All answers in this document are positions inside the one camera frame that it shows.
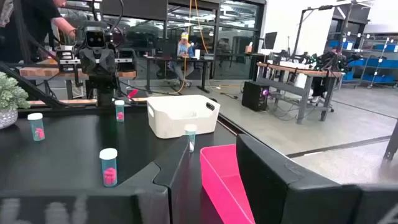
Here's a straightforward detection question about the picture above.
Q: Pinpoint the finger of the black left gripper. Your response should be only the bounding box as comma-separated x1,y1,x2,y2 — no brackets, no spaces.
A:
57,46,75,72
118,48,137,73

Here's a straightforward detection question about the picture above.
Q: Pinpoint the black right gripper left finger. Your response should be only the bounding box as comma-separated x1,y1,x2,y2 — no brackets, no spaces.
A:
0,135,203,224

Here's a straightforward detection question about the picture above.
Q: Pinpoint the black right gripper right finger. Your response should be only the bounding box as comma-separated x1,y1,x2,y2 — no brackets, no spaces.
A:
236,133,398,224

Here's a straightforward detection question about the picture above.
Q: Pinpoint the pink plastic bin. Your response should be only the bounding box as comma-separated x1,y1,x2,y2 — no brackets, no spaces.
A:
199,144,256,224

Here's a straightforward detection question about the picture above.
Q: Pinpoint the white plastic bin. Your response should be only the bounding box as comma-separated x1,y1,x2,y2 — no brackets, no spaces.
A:
146,94,221,139

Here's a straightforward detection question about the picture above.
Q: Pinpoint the dark office desk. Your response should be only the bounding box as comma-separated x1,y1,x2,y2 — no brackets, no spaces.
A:
143,55,215,93

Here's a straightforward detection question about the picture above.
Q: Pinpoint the person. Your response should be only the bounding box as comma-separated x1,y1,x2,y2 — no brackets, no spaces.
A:
169,30,195,88
0,0,77,63

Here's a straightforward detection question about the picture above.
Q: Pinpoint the artificial green plant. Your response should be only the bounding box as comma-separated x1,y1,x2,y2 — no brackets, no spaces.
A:
0,72,31,130

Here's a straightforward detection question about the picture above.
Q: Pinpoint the black computer tower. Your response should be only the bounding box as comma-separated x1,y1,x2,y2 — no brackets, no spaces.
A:
241,80,271,112

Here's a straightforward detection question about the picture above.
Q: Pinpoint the wood-top metal workbench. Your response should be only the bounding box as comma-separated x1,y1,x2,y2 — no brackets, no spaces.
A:
256,61,345,125

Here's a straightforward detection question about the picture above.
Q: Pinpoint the black computer monitor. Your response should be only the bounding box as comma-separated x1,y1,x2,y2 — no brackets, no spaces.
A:
263,31,278,50

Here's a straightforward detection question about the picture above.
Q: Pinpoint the shelf rack with blue bins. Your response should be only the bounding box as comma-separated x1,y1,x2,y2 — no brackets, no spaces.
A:
338,37,398,90

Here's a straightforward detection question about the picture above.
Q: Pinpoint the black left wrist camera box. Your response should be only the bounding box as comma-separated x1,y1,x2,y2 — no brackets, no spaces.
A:
84,26,107,50

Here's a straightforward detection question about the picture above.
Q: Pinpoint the orange hanging cable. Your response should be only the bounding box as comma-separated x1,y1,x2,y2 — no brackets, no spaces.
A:
170,0,209,96

